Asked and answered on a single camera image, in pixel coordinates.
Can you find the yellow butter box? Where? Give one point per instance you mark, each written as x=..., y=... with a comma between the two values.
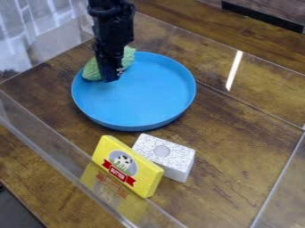
x=138, y=173

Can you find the white speckled block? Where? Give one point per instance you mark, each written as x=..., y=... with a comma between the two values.
x=174, y=157

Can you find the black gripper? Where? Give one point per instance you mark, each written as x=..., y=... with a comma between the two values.
x=113, y=28

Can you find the clear acrylic enclosure wall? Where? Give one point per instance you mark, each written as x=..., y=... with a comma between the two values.
x=245, y=126

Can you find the blue round tray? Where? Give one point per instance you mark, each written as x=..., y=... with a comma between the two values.
x=145, y=100

